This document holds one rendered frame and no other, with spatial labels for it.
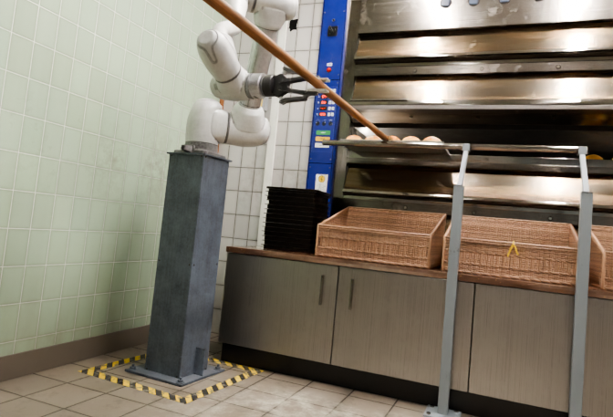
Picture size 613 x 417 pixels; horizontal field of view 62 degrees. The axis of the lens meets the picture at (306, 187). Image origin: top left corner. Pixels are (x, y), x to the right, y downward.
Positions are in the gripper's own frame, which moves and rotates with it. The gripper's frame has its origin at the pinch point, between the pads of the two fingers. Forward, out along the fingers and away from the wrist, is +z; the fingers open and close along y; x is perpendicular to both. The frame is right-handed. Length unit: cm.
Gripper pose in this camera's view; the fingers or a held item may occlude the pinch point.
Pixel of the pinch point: (318, 85)
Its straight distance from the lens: 174.9
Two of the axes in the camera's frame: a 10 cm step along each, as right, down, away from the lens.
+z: 9.2, 0.7, -3.9
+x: -3.8, -1.1, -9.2
